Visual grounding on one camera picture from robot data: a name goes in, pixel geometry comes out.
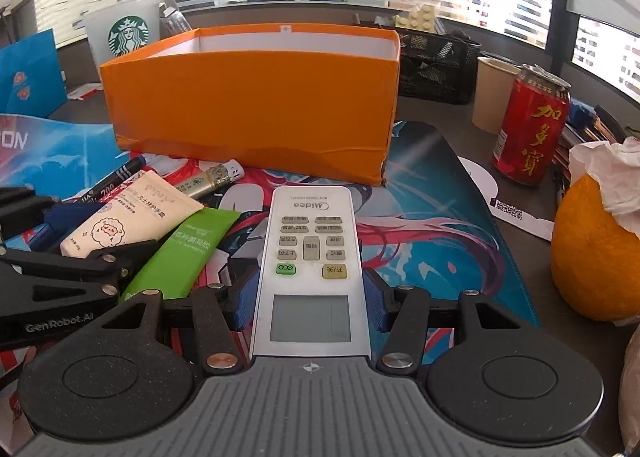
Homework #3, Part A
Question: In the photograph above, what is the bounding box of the blue paper bag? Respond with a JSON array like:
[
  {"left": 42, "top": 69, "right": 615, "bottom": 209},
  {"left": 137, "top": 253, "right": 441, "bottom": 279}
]
[{"left": 0, "top": 28, "right": 68, "bottom": 119}]

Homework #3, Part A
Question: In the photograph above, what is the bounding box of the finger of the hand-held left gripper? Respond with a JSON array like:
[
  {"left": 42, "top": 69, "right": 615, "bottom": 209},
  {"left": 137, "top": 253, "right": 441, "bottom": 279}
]
[
  {"left": 0, "top": 239, "right": 162, "bottom": 297},
  {"left": 0, "top": 187, "right": 103, "bottom": 240}
]

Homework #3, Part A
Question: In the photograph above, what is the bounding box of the small red white box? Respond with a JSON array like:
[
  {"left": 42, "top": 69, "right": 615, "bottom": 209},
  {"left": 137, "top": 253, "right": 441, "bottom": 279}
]
[{"left": 66, "top": 84, "right": 104, "bottom": 101}]

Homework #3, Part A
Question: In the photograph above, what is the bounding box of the black mesh desk organizer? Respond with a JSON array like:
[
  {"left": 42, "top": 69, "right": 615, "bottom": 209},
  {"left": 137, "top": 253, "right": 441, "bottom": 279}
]
[{"left": 395, "top": 27, "right": 482, "bottom": 105}]

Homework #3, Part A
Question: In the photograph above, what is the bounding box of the orange citrus fruit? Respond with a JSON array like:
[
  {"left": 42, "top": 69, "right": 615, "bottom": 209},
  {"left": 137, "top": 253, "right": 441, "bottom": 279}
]
[{"left": 551, "top": 172, "right": 640, "bottom": 322}]

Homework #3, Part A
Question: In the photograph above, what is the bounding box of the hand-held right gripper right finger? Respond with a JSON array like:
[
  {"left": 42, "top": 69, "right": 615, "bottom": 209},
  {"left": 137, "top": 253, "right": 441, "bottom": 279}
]
[{"left": 362, "top": 267, "right": 522, "bottom": 373}]

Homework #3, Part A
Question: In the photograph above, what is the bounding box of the printed desk mat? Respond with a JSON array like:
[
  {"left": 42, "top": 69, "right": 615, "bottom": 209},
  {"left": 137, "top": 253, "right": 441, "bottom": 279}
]
[{"left": 0, "top": 113, "right": 543, "bottom": 438}]

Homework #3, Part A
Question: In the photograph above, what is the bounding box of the white remote control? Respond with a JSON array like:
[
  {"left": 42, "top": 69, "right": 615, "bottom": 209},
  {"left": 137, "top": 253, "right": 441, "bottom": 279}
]
[{"left": 250, "top": 186, "right": 373, "bottom": 358}]

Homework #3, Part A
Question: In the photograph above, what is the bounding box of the beige paper cup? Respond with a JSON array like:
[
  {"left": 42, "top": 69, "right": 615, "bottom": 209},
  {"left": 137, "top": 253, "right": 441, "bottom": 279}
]
[{"left": 471, "top": 56, "right": 523, "bottom": 134}]

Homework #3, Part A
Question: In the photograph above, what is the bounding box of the white paper card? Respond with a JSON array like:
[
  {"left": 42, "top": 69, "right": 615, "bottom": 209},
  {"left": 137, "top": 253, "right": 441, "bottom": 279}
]
[{"left": 457, "top": 156, "right": 556, "bottom": 241}]

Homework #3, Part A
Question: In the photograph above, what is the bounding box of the orange cardboard box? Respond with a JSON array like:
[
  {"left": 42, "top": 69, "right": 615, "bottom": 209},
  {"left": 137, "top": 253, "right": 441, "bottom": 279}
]
[{"left": 99, "top": 23, "right": 402, "bottom": 187}]

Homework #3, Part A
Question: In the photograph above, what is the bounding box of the black marker pen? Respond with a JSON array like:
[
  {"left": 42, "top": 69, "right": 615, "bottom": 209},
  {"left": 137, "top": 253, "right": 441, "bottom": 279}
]
[{"left": 75, "top": 156, "right": 148, "bottom": 210}]

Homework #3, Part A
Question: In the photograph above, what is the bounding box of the green packet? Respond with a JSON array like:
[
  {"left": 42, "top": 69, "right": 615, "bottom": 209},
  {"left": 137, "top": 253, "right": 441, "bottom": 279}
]
[{"left": 119, "top": 207, "right": 242, "bottom": 303}]

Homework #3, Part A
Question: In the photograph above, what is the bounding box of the red drink can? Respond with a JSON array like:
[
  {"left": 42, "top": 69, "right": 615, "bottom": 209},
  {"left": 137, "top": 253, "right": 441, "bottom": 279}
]
[{"left": 491, "top": 64, "right": 572, "bottom": 187}]

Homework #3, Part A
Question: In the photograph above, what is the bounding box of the cream hand cream tube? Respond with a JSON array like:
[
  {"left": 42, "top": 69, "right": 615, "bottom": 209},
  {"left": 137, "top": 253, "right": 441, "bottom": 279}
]
[{"left": 60, "top": 168, "right": 206, "bottom": 258}]

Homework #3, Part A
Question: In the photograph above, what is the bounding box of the white crumpled tissue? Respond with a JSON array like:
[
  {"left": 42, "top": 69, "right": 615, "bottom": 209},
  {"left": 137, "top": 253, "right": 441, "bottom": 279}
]
[{"left": 569, "top": 137, "right": 640, "bottom": 230}]

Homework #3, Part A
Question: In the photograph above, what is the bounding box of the white cup with green logo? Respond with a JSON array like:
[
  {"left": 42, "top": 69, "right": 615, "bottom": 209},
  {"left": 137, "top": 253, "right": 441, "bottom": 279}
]
[{"left": 82, "top": 0, "right": 173, "bottom": 69}]

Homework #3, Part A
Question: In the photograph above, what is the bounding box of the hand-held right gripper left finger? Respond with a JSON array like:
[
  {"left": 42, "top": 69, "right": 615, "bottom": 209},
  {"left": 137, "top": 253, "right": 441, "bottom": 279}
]
[{"left": 107, "top": 269, "right": 261, "bottom": 372}]

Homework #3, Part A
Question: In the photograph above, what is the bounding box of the yellow building brick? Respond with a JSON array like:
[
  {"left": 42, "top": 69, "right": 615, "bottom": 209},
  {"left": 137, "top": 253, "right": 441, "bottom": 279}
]
[{"left": 394, "top": 2, "right": 438, "bottom": 31}]

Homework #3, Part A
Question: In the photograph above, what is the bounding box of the clear plastic bottle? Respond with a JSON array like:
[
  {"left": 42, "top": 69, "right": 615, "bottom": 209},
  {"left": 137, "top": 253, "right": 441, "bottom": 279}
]
[{"left": 159, "top": 2, "right": 193, "bottom": 40}]

